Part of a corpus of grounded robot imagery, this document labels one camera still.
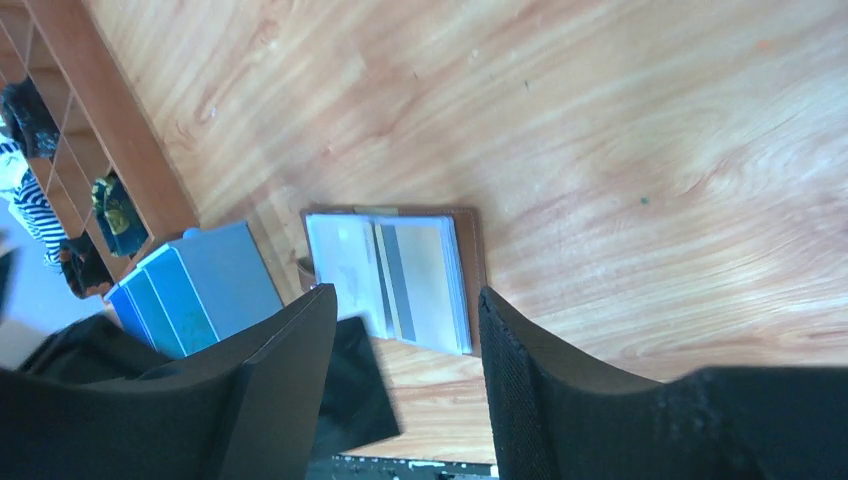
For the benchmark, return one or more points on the striped blue white cloth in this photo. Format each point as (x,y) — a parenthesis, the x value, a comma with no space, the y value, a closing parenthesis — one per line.
(28,204)

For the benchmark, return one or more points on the brown leather card holder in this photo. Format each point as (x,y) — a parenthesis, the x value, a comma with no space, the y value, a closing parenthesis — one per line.
(411,273)

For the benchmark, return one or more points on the blue three-compartment box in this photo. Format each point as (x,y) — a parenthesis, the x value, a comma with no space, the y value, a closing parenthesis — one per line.
(196,291)

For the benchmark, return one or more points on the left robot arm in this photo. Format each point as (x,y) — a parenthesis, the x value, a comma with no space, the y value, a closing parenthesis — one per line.
(92,350)

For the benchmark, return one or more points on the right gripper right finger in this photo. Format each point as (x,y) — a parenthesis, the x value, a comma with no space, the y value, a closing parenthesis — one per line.
(557,412)

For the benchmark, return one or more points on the black card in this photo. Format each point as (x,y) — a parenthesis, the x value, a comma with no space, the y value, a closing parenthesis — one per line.
(356,409)

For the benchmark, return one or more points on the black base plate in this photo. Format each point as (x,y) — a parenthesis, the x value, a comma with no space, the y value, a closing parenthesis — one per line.
(342,467)

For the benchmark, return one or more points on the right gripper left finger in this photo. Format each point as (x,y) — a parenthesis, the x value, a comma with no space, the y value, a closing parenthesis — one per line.
(243,408)

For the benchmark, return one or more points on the brown wooden grid tray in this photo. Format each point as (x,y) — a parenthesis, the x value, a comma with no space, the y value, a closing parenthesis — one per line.
(103,130)

